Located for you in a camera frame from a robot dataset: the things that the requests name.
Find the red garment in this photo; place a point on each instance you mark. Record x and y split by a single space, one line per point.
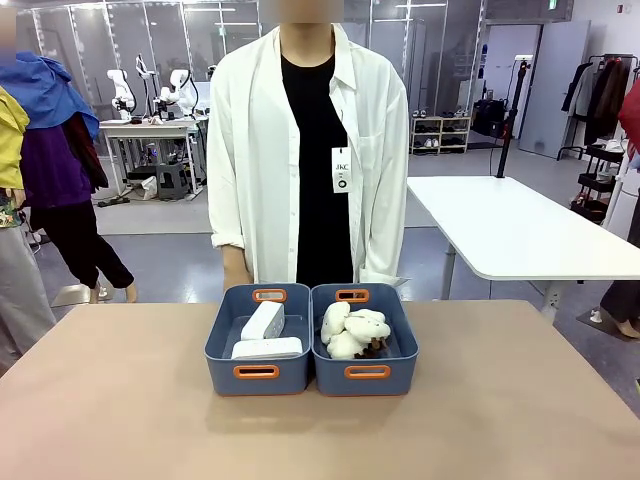
631 120

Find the bystander leg dark trousers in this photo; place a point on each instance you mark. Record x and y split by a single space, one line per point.
622 305

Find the black suitcase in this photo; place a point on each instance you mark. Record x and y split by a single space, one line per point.
490 117

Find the mannequin in blue purple clothes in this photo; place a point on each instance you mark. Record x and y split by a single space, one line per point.
50 165

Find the person's right forearm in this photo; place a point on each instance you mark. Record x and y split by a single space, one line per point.
234 255

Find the clothes rack with coats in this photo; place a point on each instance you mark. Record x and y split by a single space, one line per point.
600 95

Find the mannequin in yellow top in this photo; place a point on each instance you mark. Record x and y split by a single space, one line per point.
12 280

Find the black utility cart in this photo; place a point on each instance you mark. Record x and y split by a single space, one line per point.
600 180

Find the person's right hand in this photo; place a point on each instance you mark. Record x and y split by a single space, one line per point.
237 277

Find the black tripod pole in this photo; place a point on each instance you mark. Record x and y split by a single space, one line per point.
510 120

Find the white office table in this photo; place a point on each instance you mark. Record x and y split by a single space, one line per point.
515 225

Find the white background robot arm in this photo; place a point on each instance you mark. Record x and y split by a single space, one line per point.
175 95
121 92

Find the grey step stool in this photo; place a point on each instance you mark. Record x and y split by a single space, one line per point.
172 181

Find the wooden shoe rack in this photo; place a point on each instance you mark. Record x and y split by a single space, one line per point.
440 135

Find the white background work table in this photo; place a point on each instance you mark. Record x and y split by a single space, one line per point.
150 127

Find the white name badge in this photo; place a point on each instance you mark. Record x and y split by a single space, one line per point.
341 170

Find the person in white shirt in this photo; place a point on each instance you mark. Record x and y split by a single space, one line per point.
310 150

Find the white plush toy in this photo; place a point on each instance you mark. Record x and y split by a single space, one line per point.
334 320

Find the white plush toy dotted face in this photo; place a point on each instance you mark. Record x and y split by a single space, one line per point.
367 324

